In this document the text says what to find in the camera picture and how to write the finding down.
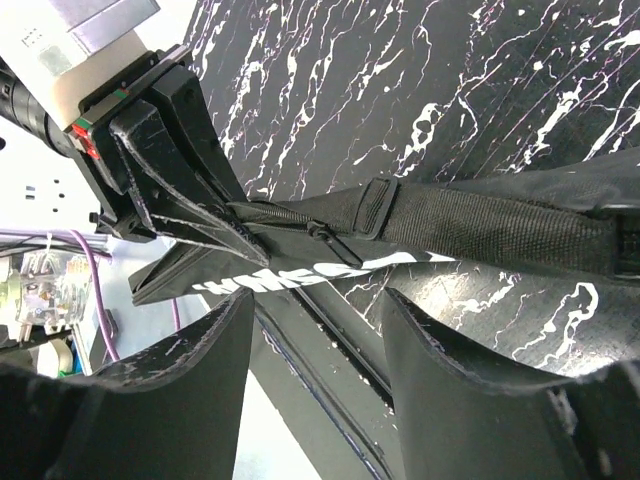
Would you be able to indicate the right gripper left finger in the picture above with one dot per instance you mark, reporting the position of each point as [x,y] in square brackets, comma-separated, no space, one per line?
[170,411]

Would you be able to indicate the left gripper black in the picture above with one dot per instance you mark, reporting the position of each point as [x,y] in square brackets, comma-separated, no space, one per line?
[160,170]

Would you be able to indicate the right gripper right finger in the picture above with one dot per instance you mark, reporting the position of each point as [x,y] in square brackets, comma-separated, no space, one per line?
[466,412]

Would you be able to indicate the black Crossway racket bag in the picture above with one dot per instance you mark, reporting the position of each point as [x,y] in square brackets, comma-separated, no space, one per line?
[577,220]

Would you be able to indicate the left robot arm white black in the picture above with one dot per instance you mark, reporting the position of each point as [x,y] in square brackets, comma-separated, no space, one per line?
[21,108]

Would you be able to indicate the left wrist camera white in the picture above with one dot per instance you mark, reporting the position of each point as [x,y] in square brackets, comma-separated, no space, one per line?
[63,51]

